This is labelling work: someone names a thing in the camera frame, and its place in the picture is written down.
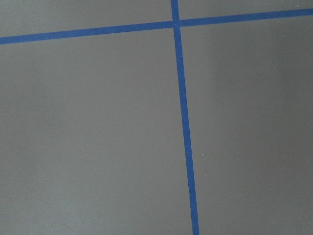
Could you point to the blue tape grid lines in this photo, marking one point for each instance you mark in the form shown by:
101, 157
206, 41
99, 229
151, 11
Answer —
175, 117

